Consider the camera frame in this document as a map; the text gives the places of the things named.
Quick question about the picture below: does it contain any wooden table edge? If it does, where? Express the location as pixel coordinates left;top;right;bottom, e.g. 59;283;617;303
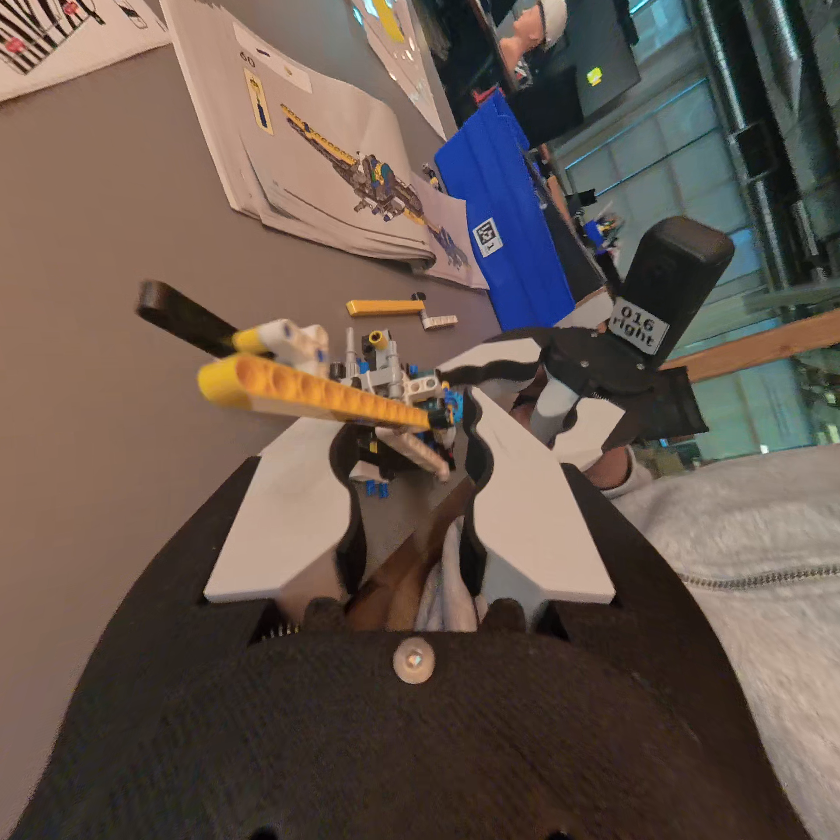
663;308;840;385

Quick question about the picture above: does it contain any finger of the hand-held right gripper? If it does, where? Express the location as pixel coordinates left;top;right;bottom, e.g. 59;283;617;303
434;327;559;391
550;394;629;472

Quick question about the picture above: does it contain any zebra striped sticker sheet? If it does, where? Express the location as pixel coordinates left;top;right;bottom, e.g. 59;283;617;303
0;0;173;102

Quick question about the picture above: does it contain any loose paper instruction sheet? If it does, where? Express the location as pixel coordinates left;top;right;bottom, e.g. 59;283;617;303
351;0;457;142

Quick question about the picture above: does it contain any yellow lego beam white connector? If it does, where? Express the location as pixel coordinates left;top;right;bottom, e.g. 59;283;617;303
346;292;459;331

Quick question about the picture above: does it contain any metal ventilation duct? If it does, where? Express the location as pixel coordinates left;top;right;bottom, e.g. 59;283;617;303
692;0;815;290

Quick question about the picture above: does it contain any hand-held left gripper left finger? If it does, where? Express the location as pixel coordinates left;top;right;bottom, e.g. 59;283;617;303
203;416;367;619

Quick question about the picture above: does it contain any lego instruction booklet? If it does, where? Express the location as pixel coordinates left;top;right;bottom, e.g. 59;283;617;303
161;0;490;290

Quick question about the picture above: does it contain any person's right hand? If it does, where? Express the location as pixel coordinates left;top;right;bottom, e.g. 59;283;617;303
508;384;634;493

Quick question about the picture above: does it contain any lego gearbox model assembly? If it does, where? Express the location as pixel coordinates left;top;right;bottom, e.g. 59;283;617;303
134;279;470;496

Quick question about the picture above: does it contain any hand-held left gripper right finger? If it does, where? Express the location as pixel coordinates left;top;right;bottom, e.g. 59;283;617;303
459;386;619;626

